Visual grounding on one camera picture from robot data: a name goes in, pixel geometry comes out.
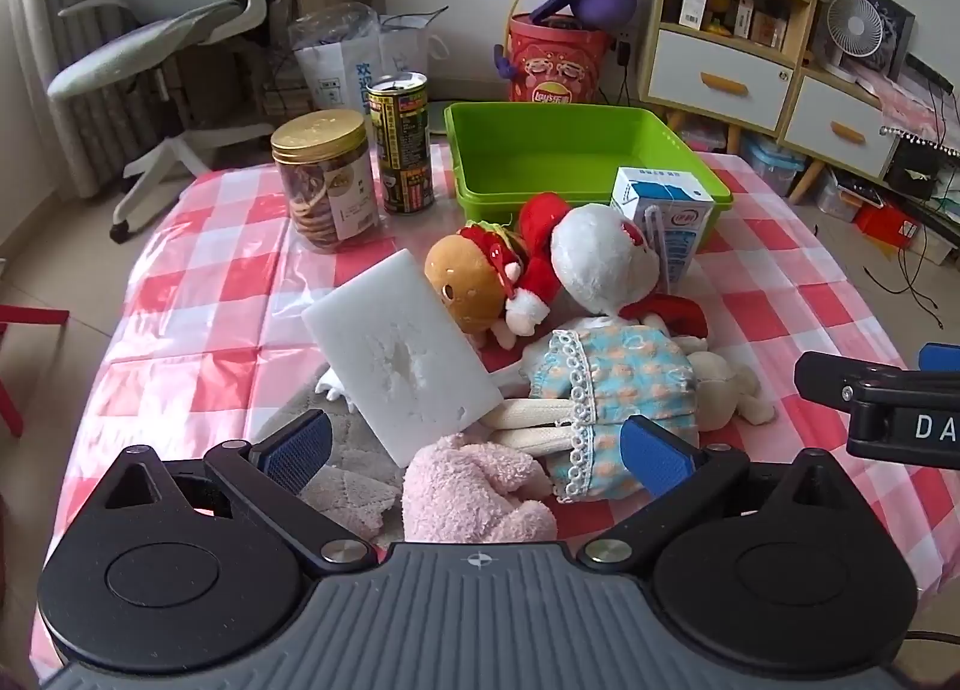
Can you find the white foam block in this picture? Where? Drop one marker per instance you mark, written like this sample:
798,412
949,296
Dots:
397,360

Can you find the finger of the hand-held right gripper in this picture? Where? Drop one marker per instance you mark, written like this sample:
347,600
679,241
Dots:
840,379
941,357

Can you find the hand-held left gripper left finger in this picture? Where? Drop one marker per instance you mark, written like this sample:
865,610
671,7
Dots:
300,451

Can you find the green plastic bin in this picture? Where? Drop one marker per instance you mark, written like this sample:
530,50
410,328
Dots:
540,150

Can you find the clear plastic bag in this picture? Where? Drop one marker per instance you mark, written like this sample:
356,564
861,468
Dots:
334,52

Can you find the pink plush toy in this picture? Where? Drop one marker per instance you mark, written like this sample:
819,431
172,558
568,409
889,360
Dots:
465,502

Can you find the tall drink can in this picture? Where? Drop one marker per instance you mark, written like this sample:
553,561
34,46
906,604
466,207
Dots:
401,150

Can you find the grey fluffy cloth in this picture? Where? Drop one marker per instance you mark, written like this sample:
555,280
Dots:
352,495

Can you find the white radiator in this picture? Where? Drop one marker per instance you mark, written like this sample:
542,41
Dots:
45,22

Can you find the cookie jar with gold lid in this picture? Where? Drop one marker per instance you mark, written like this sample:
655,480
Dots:
322,195

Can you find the white office chair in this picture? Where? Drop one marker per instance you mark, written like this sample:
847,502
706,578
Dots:
150,37

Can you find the red stool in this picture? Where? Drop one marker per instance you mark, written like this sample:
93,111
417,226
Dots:
22,319

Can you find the clear storage box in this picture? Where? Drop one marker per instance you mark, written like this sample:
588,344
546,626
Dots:
844,199
772,161

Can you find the red snack bucket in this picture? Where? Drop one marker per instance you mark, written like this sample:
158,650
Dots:
559,67

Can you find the hamburger plush toy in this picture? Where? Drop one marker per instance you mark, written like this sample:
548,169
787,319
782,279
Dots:
465,285

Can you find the dark picture frame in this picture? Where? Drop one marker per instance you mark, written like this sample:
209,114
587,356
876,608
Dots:
896,22

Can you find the wooden shelf cabinet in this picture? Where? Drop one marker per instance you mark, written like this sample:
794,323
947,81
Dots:
712,75

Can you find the rabbit doll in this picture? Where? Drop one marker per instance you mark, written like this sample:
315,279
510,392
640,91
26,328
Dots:
615,367

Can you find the red checked tablecloth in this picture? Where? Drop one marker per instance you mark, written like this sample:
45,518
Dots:
225,330

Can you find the pink lace cloth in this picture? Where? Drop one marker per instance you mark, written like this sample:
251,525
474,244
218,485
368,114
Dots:
919,105

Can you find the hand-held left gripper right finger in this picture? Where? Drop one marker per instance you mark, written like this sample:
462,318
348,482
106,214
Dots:
656,461

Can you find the white desk fan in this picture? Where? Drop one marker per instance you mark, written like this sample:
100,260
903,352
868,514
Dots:
855,30

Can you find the small white soft toy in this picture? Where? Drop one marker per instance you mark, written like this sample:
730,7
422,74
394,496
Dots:
332,386

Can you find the blue and white milk carton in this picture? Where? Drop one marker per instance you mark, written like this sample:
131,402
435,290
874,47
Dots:
675,225

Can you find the low wooden drawer cabinet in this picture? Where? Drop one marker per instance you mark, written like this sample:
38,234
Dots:
840,127

